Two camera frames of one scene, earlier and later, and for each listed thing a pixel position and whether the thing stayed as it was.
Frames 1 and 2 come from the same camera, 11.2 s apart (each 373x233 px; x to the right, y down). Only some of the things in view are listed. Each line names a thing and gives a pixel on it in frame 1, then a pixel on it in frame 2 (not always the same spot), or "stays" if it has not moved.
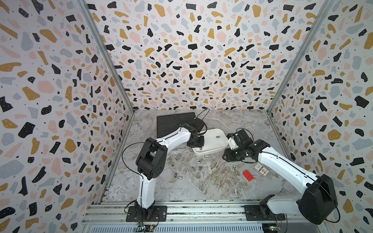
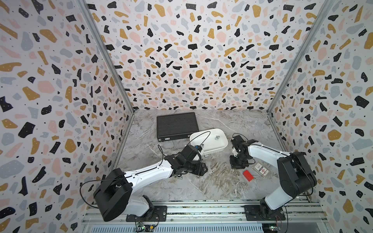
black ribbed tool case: x=166 y=124 stays
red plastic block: x=248 y=175 stays
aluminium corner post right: x=325 y=8 stays
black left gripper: x=200 y=145 -> x=200 y=169
